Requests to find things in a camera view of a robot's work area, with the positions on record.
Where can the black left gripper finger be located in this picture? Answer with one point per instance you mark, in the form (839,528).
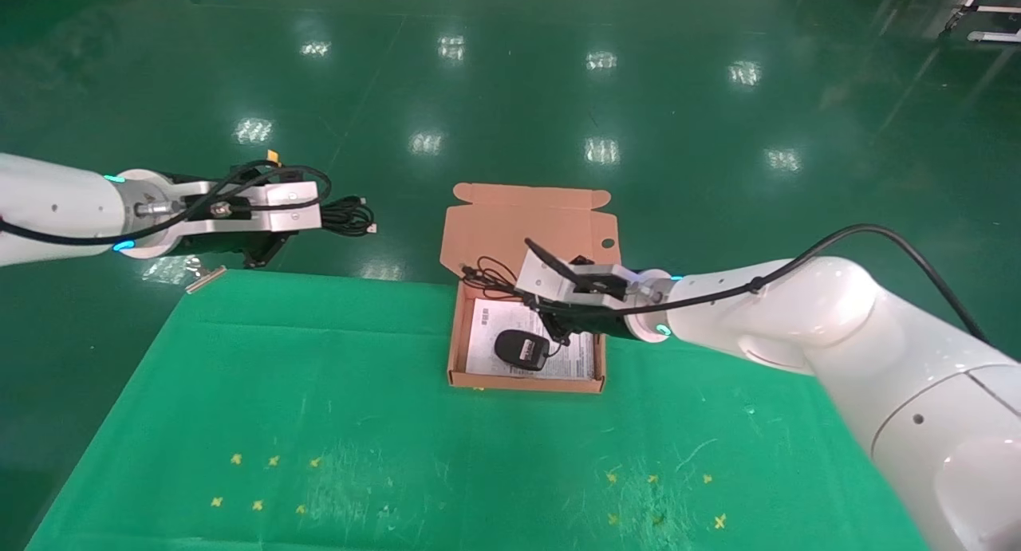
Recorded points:
(271,252)

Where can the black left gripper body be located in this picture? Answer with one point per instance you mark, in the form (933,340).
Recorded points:
(207,245)

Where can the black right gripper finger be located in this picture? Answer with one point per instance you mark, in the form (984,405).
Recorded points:
(558,328)
(554,260)

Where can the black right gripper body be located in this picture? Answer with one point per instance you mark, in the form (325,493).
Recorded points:
(606,320)

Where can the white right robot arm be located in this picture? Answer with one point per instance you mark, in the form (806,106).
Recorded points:
(861,336)

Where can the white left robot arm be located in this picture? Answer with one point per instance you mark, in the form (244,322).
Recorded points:
(56,208)

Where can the orange cardboard box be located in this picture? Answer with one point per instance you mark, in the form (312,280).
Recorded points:
(510,224)

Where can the silver metal binder clip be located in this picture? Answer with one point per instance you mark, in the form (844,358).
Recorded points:
(206,278)

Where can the white printed instruction sheet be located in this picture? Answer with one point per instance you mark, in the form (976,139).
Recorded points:
(486,344)

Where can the green table mat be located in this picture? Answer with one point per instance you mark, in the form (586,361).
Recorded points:
(478,455)

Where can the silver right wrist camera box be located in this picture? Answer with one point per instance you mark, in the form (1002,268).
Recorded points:
(542,284)

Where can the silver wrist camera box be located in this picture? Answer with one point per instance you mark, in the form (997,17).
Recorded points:
(542,284)
(295,208)

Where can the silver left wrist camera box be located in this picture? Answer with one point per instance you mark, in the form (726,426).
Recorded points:
(295,208)

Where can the white metal frame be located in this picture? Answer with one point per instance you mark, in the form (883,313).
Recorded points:
(993,9)

